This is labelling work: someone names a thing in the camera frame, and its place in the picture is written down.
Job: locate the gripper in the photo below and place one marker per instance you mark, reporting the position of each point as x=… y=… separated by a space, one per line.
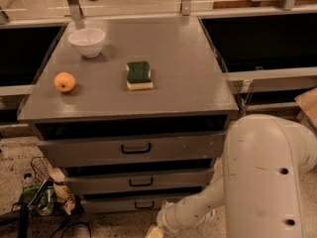
x=163 y=218

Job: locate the grey bottom drawer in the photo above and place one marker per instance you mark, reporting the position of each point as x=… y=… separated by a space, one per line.
x=131 y=203

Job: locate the grey drawer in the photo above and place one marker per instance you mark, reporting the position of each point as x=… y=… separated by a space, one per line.
x=131 y=150
x=131 y=203
x=105 y=184

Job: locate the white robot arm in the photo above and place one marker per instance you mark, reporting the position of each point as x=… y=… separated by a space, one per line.
x=263 y=157

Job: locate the grey middle drawer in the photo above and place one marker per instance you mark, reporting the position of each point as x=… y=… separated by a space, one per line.
x=105 y=184

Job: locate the grey drawer cabinet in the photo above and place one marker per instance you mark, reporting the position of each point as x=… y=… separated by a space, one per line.
x=189 y=96

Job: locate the grey top drawer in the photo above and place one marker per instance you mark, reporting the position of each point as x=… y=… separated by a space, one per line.
x=131 y=150

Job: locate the green snack bag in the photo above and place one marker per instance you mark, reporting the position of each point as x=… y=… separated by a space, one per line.
x=40 y=199

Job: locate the clear plastic bottle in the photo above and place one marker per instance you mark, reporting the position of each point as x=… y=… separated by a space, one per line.
x=28 y=182

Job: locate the green yellow sponge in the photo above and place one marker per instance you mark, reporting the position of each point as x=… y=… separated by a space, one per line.
x=139 y=75

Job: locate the orange fruit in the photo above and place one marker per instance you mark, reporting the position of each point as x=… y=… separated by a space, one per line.
x=64 y=82

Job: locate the brown cardboard box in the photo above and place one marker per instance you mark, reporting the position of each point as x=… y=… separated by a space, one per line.
x=307 y=103

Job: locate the white ceramic bowl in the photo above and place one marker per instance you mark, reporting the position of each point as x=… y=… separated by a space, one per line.
x=88 y=42

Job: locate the black wire basket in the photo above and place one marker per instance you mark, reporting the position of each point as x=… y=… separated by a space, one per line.
x=40 y=167

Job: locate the metal post left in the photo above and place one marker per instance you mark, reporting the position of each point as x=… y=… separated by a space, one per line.
x=75 y=9

